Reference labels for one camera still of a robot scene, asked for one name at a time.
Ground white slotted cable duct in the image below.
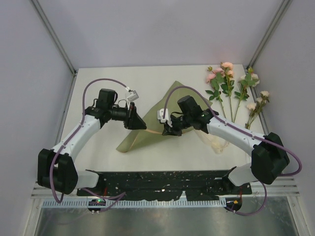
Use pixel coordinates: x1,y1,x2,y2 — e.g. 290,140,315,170
42,198,226,208

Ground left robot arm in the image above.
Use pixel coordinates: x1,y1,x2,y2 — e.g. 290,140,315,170
37,88,147,195

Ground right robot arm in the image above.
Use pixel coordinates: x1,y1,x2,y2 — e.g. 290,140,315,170
157,95,289,193

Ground pale pink rose stem right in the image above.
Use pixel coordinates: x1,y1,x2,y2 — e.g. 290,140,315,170
245,91,270,129

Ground aluminium frame post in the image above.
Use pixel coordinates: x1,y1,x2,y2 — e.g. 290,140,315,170
245,0,293,69
31,0,77,76

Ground pink rose stem middle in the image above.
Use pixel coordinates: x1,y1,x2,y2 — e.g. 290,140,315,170
220,62,234,121

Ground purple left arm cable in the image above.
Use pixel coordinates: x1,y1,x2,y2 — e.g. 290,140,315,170
49,78,131,214

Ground aluminium front rail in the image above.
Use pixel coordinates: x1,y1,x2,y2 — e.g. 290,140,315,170
31,177,300,199

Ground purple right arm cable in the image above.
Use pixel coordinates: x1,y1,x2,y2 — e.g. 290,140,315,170
164,85,303,216

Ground right aluminium frame post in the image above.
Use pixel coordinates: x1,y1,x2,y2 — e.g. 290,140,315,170
245,0,293,69

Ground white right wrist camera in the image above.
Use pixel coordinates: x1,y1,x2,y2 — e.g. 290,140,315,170
157,108,172,127

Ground cream ribbon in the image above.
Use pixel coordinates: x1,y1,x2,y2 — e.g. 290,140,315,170
195,130,229,154

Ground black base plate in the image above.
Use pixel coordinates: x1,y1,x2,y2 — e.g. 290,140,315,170
77,170,252,201

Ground pink rose stem left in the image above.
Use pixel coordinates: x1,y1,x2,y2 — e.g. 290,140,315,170
206,66,226,118

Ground left aluminium frame post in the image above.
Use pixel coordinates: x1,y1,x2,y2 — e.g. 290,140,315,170
31,0,77,76

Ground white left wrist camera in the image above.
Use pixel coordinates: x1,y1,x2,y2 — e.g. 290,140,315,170
125,87,139,107

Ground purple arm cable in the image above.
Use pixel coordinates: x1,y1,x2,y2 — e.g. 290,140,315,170
49,78,131,214
164,85,303,216

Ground white rose stem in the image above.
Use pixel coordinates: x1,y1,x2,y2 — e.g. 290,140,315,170
232,67,260,122

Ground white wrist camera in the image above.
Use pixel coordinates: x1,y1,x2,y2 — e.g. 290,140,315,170
125,87,139,107
157,108,172,127

